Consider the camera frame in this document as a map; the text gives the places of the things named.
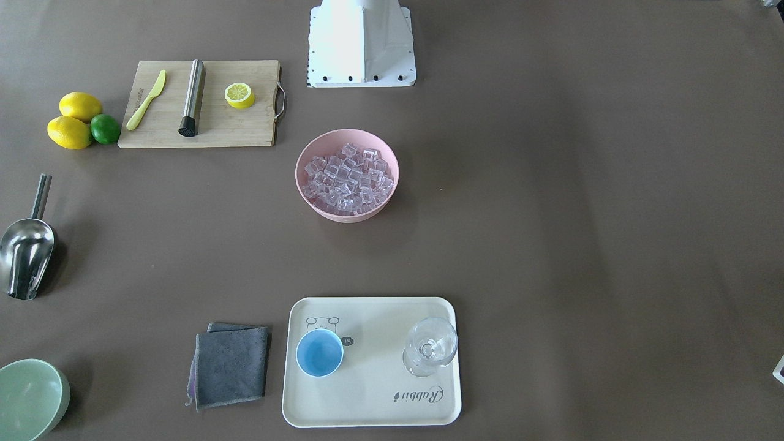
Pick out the stainless steel ice scoop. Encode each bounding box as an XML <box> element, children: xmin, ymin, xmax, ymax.
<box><xmin>1</xmin><ymin>174</ymin><xmax>56</xmax><ymax>300</ymax></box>

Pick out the pile of clear ice cubes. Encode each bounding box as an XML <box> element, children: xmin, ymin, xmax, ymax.
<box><xmin>299</xmin><ymin>142</ymin><xmax>397</xmax><ymax>217</ymax></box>

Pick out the blue plastic cup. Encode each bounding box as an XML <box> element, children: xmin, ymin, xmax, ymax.
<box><xmin>296</xmin><ymin>329</ymin><xmax>344</xmax><ymax>379</ymax></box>

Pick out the pink bowl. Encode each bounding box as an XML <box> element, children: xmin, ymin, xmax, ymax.
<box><xmin>296</xmin><ymin>129</ymin><xmax>399</xmax><ymax>223</ymax></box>

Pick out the clear wine glass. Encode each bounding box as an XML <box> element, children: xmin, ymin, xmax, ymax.
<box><xmin>402</xmin><ymin>317</ymin><xmax>458</xmax><ymax>377</ymax></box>

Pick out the cream rabbit tray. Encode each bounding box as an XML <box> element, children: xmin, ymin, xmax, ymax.
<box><xmin>282</xmin><ymin>296</ymin><xmax>462</xmax><ymax>428</ymax></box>

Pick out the half lemon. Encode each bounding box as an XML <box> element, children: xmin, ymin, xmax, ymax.
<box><xmin>224</xmin><ymin>83</ymin><xmax>255</xmax><ymax>109</ymax></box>

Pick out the grey folded cloth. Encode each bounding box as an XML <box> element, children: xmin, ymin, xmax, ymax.
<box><xmin>186</xmin><ymin>322</ymin><xmax>271</xmax><ymax>412</ymax></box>

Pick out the steel muddler black tip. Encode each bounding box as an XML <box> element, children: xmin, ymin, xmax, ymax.
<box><xmin>178</xmin><ymin>59</ymin><xmax>205</xmax><ymax>137</ymax></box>

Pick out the wooden cutting board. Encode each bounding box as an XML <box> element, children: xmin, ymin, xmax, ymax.
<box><xmin>118</xmin><ymin>59</ymin><xmax>285</xmax><ymax>149</ymax></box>

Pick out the yellow plastic knife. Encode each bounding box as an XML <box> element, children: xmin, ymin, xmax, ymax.
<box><xmin>126</xmin><ymin>70</ymin><xmax>167</xmax><ymax>130</ymax></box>

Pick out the green lime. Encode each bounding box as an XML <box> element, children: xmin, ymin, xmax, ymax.
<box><xmin>89</xmin><ymin>113</ymin><xmax>121</xmax><ymax>145</ymax></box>

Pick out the upper whole yellow lemon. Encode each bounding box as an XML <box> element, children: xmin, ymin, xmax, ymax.
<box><xmin>58</xmin><ymin>92</ymin><xmax>103</xmax><ymax>124</ymax></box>

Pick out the whole yellow lemon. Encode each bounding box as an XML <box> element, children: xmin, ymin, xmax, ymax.
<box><xmin>47</xmin><ymin>116</ymin><xmax>94</xmax><ymax>150</ymax></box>
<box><xmin>58</xmin><ymin>92</ymin><xmax>103</xmax><ymax>124</ymax></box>

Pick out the lower whole yellow lemon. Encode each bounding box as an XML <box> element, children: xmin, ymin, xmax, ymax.
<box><xmin>47</xmin><ymin>116</ymin><xmax>94</xmax><ymax>150</ymax></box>

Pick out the green bowl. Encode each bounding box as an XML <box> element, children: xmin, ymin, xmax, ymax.
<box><xmin>1</xmin><ymin>358</ymin><xmax>70</xmax><ymax>440</ymax></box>

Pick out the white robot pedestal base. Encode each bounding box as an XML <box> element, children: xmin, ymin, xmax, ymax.
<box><xmin>306</xmin><ymin>1</ymin><xmax>417</xmax><ymax>88</ymax></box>

